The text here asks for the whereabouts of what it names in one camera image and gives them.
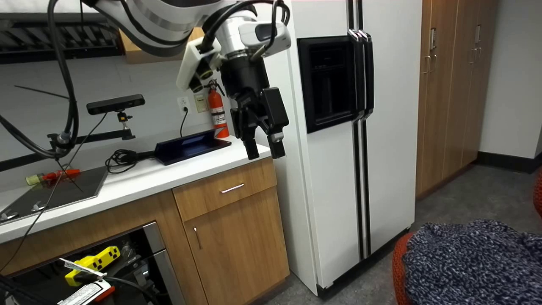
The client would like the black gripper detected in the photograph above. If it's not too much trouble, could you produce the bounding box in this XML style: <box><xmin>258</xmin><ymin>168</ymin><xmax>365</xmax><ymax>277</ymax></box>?
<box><xmin>221</xmin><ymin>55</ymin><xmax>289</xmax><ymax>160</ymax></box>

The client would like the wooden drawer with metal handle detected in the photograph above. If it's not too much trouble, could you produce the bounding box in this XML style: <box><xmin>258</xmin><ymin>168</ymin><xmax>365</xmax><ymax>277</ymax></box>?
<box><xmin>172</xmin><ymin>160</ymin><xmax>275</xmax><ymax>223</ymax></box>

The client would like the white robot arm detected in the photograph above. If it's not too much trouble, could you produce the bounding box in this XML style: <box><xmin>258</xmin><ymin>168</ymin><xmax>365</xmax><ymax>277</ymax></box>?
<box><xmin>82</xmin><ymin>0</ymin><xmax>290</xmax><ymax>160</ymax></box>

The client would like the red fire extinguisher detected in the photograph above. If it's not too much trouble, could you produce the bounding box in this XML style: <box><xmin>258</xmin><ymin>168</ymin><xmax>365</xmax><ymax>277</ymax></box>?
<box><xmin>207</xmin><ymin>87</ymin><xmax>230</xmax><ymax>141</ymax></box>

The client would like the dark blue tray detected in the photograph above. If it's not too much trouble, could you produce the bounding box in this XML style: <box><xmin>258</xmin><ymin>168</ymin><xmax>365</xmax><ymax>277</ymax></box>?
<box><xmin>153</xmin><ymin>131</ymin><xmax>228</xmax><ymax>165</ymax></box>

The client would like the wooden lower cabinet door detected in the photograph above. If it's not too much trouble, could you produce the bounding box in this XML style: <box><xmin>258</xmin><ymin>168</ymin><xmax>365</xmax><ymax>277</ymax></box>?
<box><xmin>184</xmin><ymin>189</ymin><xmax>289</xmax><ymax>305</ymax></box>

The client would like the white double-door refrigerator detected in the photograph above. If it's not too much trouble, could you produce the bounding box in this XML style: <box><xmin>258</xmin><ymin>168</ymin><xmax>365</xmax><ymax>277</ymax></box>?
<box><xmin>265</xmin><ymin>0</ymin><xmax>421</xmax><ymax>299</ymax></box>

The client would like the yellow power connector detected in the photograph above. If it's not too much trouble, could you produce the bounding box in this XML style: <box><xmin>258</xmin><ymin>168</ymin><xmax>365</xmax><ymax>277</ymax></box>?
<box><xmin>64</xmin><ymin>246</ymin><xmax>121</xmax><ymax>287</ymax></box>

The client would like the red and green marker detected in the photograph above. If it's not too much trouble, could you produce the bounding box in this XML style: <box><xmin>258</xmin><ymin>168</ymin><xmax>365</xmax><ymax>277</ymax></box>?
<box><xmin>25</xmin><ymin>170</ymin><xmax>80</xmax><ymax>187</ymax></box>

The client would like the tall wooden cabinet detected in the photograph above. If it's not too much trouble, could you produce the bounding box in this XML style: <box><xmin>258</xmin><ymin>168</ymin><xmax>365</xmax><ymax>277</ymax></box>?
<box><xmin>416</xmin><ymin>0</ymin><xmax>499</xmax><ymax>199</ymax></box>

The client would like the black mat on counter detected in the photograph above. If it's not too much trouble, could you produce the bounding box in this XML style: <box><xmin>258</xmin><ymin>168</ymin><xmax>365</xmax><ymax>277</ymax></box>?
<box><xmin>0</xmin><ymin>168</ymin><xmax>106</xmax><ymax>223</ymax></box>

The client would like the orange chair with blue cushion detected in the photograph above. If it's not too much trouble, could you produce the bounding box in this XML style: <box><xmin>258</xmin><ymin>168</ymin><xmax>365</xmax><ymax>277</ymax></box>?
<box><xmin>392</xmin><ymin>221</ymin><xmax>542</xmax><ymax>305</ymax></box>

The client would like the white wall outlet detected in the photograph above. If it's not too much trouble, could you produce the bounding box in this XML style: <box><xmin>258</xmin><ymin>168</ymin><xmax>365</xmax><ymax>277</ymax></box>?
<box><xmin>177</xmin><ymin>97</ymin><xmax>189</xmax><ymax>114</ymax></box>

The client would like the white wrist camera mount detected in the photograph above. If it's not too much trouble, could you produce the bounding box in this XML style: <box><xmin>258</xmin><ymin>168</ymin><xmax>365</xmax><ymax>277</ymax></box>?
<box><xmin>175</xmin><ymin>38</ymin><xmax>221</xmax><ymax>91</ymax></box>

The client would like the black coiled cable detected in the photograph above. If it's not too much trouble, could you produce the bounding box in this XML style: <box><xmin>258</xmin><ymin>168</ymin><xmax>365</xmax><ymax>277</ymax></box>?
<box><xmin>102</xmin><ymin>148</ymin><xmax>157</xmax><ymax>175</ymax></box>

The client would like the black stereo camera on stand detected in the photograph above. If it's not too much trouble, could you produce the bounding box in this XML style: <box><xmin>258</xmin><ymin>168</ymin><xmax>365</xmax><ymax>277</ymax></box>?
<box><xmin>48</xmin><ymin>94</ymin><xmax>145</xmax><ymax>150</ymax></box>

